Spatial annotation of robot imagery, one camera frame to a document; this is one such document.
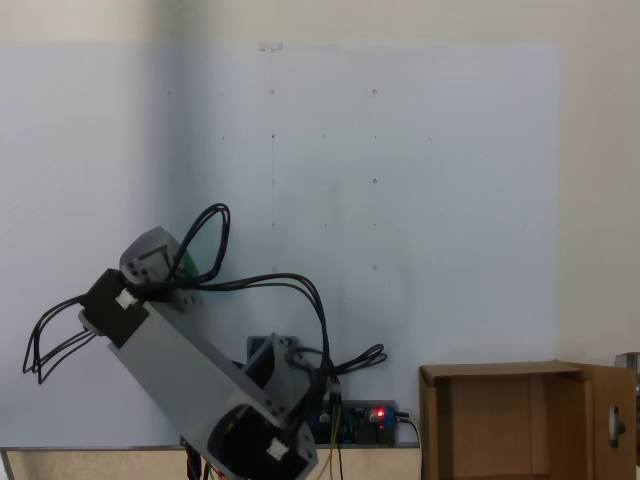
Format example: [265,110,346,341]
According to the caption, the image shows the thin yellow wire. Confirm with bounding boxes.
[322,384,345,480]

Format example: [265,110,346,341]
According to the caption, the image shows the thin black gripper wires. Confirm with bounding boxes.
[167,203,334,374]

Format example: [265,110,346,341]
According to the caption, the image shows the brown cardboard box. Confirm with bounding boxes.
[418,359,637,480]

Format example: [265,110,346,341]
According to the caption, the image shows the black power cable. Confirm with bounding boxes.
[398,416,424,480]

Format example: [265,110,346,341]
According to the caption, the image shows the thin black wrist wires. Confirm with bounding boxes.
[22,293,110,386]

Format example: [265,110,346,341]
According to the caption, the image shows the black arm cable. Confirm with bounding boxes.
[327,343,388,375]

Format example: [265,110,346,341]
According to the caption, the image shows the green dice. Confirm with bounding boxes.
[178,248,200,283]

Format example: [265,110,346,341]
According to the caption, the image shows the circuit board with red light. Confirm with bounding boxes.
[299,398,412,448]

